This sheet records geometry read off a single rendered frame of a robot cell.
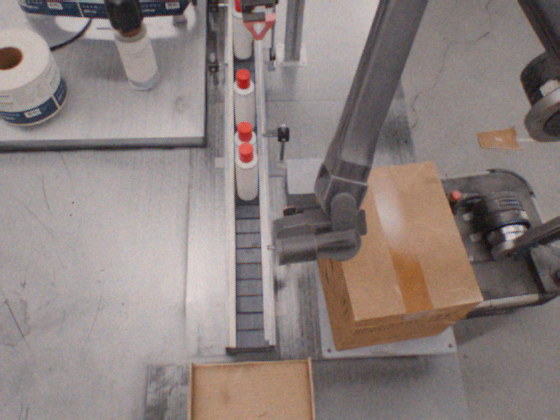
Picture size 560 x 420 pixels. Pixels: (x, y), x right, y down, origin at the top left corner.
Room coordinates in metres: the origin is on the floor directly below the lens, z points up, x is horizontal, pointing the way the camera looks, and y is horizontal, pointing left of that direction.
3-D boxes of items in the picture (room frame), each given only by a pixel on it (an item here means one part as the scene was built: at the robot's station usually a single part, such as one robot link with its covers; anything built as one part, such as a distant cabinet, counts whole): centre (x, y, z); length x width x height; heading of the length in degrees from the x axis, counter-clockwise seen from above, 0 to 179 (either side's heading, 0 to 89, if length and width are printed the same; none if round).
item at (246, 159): (0.61, 0.07, 0.98); 0.05 x 0.05 x 0.20
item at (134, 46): (0.95, 0.39, 1.03); 0.09 x 0.09 x 0.30
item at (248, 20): (0.83, 0.06, 1.25); 0.07 x 0.07 x 0.09; 11
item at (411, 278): (0.42, -0.24, 0.99); 0.30 x 0.24 x 0.27; 12
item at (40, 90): (0.87, 0.68, 0.95); 0.20 x 0.20 x 0.14
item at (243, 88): (0.82, 0.09, 0.98); 0.05 x 0.05 x 0.20
